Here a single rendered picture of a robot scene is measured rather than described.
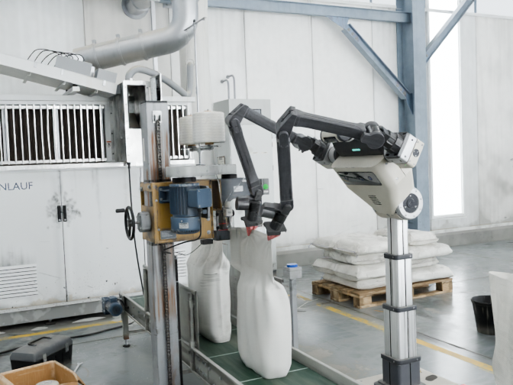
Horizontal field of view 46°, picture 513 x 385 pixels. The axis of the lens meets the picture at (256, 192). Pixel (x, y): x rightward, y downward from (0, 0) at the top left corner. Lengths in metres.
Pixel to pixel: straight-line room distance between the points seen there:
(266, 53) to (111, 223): 3.33
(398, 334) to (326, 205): 5.38
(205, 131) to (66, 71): 2.66
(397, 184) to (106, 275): 3.70
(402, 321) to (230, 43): 5.39
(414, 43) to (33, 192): 5.58
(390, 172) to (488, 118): 7.60
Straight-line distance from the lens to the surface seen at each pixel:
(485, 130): 10.23
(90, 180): 5.79
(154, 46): 5.65
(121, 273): 5.93
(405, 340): 3.09
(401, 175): 2.79
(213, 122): 2.99
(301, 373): 3.08
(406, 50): 9.16
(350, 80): 8.61
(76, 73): 5.48
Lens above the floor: 1.43
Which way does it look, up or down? 3 degrees down
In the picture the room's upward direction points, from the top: 2 degrees counter-clockwise
